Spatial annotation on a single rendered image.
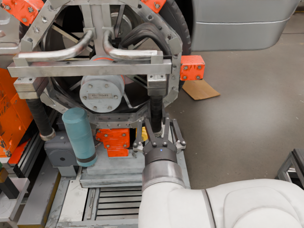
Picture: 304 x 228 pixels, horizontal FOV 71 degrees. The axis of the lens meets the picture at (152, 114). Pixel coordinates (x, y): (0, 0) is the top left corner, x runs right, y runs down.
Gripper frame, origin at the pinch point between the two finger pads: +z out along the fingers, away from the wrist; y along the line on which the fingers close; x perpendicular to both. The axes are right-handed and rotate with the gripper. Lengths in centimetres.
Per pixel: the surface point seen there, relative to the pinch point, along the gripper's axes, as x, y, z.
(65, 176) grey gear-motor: -75, -54, 32
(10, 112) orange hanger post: -16, -59, 23
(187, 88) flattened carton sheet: -83, 42, 140
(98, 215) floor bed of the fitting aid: -82, -32, 10
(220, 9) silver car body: 13, 36, 63
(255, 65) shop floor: -84, 138, 190
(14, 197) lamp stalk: -37, -54, -4
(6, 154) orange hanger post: -29, -61, 11
